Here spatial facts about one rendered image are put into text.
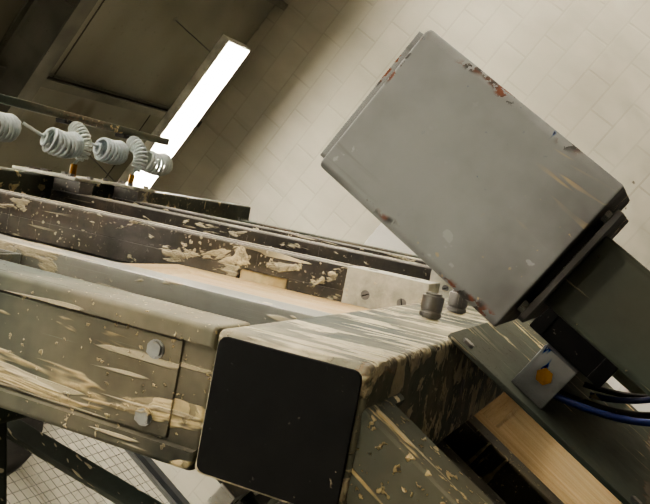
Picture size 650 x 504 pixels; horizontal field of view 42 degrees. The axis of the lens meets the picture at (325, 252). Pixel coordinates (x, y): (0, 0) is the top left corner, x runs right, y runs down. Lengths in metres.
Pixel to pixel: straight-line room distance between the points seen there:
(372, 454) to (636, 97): 5.80
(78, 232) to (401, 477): 0.97
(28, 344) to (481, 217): 0.38
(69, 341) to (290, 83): 6.34
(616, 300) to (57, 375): 0.42
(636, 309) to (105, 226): 1.02
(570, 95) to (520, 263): 5.81
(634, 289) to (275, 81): 6.53
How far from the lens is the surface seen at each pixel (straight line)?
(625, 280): 0.58
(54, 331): 0.71
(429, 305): 0.94
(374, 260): 1.73
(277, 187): 6.92
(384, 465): 0.59
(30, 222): 1.53
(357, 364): 0.59
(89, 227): 1.45
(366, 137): 0.59
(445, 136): 0.57
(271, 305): 0.88
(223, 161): 7.17
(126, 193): 2.31
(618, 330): 0.58
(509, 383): 0.84
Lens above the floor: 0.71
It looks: 17 degrees up
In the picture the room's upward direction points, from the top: 46 degrees counter-clockwise
